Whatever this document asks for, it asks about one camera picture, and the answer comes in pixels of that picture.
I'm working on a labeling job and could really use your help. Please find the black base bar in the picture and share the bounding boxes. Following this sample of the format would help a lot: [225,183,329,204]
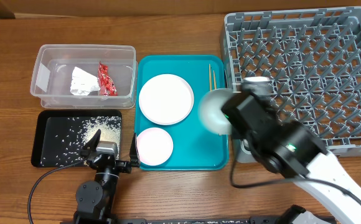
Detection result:
[118,205,337,224]

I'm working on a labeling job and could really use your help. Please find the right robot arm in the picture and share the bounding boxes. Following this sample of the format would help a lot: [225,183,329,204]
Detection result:
[221,91,361,223]

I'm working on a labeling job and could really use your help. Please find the grey dish rack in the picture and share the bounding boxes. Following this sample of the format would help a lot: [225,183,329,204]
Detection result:
[221,6,361,157]

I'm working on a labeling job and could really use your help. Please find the pink bowl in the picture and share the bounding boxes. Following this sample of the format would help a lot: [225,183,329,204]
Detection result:
[136,128,174,166]

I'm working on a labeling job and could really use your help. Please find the wooden chopstick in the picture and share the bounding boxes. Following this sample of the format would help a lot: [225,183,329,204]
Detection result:
[212,71,217,90]
[209,64,212,91]

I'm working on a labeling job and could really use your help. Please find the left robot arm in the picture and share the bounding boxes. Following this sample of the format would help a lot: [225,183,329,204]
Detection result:
[72,130,141,224]

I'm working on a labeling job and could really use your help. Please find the cream paper cup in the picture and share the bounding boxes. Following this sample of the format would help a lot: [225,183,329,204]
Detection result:
[240,139,251,155]

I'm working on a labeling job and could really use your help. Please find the clear plastic bin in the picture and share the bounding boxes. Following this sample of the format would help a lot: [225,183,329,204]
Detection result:
[30,44,138,109]

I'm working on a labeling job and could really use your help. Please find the teal plastic tray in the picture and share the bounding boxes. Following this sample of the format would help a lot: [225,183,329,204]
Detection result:
[134,55,229,171]

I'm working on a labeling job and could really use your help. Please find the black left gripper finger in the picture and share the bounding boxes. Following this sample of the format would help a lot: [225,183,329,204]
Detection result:
[129,133,140,167]
[81,129,101,152]

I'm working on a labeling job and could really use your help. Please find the grey-white bowl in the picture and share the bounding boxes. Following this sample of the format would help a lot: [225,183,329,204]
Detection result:
[199,88,234,135]

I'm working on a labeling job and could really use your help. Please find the black tray with rice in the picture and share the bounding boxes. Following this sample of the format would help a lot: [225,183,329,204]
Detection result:
[31,110,122,167]

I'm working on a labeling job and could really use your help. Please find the red snack wrapper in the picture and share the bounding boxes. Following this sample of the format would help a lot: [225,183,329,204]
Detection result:
[98,63,118,96]

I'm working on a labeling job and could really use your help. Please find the white round plate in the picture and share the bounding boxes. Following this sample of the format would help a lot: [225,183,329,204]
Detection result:
[138,74,194,126]

